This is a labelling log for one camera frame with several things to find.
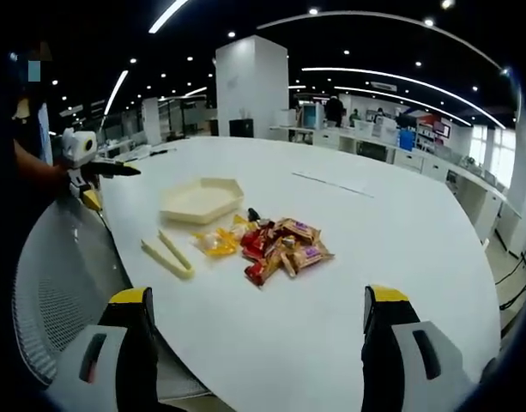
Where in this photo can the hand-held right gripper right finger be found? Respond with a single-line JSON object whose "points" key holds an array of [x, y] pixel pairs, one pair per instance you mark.
{"points": [[400, 365]]}

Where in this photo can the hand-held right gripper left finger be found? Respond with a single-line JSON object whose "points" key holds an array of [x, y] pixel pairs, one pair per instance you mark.
{"points": [[116, 369]]}

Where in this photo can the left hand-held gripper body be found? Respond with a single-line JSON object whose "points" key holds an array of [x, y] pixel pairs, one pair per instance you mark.
{"points": [[79, 148]]}

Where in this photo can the cream hexagonal container tray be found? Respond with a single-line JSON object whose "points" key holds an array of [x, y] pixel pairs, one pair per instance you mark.
{"points": [[200, 201]]}

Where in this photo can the cream plastic food tongs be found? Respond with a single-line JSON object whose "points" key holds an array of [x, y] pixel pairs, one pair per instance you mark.
{"points": [[170, 259]]}

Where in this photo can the yellow food packets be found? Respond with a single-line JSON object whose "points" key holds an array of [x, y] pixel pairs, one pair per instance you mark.
{"points": [[215, 244]]}

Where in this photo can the brown purple-label food packet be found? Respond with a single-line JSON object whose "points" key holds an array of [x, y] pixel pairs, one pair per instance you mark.
{"points": [[312, 255], [300, 228]]}

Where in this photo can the red food snack packet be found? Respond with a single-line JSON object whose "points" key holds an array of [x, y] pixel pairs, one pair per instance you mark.
{"points": [[256, 240], [258, 274]]}

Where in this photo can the black pen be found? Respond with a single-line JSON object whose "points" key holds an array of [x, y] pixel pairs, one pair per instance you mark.
{"points": [[163, 151]]}

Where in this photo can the grey mesh office chair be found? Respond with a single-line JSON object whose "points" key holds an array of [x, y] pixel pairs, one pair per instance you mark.
{"points": [[69, 266]]}

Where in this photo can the person's dark clothed body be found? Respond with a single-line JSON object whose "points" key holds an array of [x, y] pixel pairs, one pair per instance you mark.
{"points": [[5, 193]]}

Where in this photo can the black cabinet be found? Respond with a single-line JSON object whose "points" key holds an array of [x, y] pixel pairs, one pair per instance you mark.
{"points": [[241, 128]]}

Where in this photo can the small black clip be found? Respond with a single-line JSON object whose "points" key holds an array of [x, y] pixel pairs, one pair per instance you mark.
{"points": [[254, 213]]}

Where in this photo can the white square pillar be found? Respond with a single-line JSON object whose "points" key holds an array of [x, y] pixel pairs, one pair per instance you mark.
{"points": [[252, 86]]}

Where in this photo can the long white counter desk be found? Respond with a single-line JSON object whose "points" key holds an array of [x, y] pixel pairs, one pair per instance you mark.
{"points": [[455, 171]]}

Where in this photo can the blue storage box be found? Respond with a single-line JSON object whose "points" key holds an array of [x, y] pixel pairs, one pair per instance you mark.
{"points": [[406, 139]]}

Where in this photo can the white storage bin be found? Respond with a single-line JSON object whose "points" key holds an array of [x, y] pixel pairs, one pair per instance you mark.
{"points": [[367, 129]]}

